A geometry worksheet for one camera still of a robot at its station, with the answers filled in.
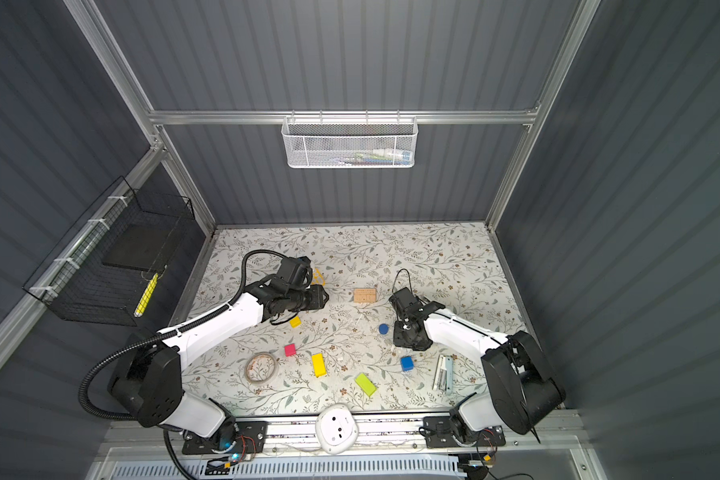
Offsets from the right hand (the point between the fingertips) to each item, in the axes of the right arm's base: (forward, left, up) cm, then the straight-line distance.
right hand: (407, 341), depth 89 cm
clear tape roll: (-8, +43, 0) cm, 43 cm away
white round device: (-23, +19, +3) cm, 30 cm away
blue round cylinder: (+5, +7, -1) cm, 8 cm away
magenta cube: (-2, +35, -1) cm, 35 cm away
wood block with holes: (+16, +13, 0) cm, 21 cm away
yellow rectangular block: (-7, +26, 0) cm, 27 cm away
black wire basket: (+7, +76, +30) cm, 82 cm away
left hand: (+9, +25, +11) cm, 28 cm away
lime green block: (-12, +12, 0) cm, 17 cm away
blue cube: (-6, 0, -1) cm, 6 cm away
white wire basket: (+79, +19, +20) cm, 83 cm away
